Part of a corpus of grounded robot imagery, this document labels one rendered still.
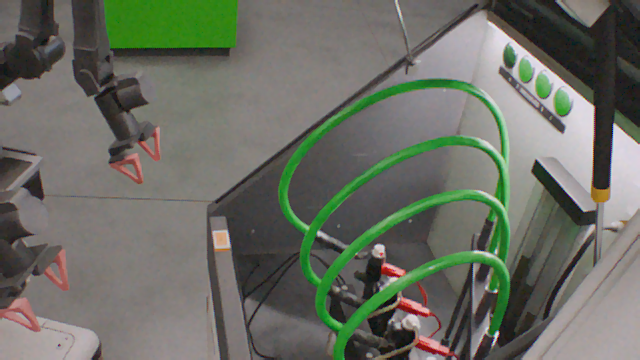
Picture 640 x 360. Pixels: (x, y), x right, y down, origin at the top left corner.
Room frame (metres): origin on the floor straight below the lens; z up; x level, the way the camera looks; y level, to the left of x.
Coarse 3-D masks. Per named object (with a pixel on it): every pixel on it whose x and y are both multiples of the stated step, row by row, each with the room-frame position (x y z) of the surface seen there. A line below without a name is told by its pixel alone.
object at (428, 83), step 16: (416, 80) 0.76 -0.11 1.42; (432, 80) 0.76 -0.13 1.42; (448, 80) 0.77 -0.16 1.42; (368, 96) 0.73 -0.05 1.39; (384, 96) 0.73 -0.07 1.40; (480, 96) 0.78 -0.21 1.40; (352, 112) 0.72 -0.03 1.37; (496, 112) 0.79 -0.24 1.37; (320, 128) 0.71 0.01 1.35; (304, 144) 0.71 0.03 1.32; (288, 176) 0.70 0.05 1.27; (496, 192) 0.81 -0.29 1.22; (288, 208) 0.70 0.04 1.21; (304, 224) 0.71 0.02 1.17
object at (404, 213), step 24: (456, 192) 0.60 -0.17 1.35; (480, 192) 0.61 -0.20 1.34; (408, 216) 0.58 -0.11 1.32; (504, 216) 0.62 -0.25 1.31; (360, 240) 0.57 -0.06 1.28; (504, 240) 0.63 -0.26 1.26; (336, 264) 0.56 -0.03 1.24; (504, 264) 0.63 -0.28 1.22; (480, 312) 0.63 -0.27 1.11; (360, 336) 0.57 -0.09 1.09
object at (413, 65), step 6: (396, 0) 1.08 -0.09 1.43; (396, 6) 1.08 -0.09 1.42; (396, 12) 1.08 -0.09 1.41; (402, 24) 1.08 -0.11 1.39; (402, 30) 1.08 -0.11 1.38; (408, 42) 1.08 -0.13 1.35; (408, 48) 1.08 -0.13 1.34; (408, 54) 1.09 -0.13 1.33; (408, 60) 1.09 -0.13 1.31; (414, 60) 1.09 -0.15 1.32; (420, 60) 1.10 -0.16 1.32; (408, 66) 1.09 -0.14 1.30; (414, 66) 1.09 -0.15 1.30; (420, 66) 1.09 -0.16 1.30; (408, 72) 1.09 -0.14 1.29; (414, 72) 1.09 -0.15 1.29
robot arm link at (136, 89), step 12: (84, 72) 1.01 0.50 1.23; (132, 72) 1.06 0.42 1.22; (144, 72) 1.06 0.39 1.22; (84, 84) 1.01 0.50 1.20; (96, 84) 1.01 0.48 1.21; (108, 84) 1.02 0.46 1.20; (120, 84) 1.03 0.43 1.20; (132, 84) 1.03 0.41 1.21; (144, 84) 1.04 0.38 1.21; (120, 96) 1.02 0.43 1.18; (132, 96) 1.01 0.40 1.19; (144, 96) 1.02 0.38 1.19; (132, 108) 1.03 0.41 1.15
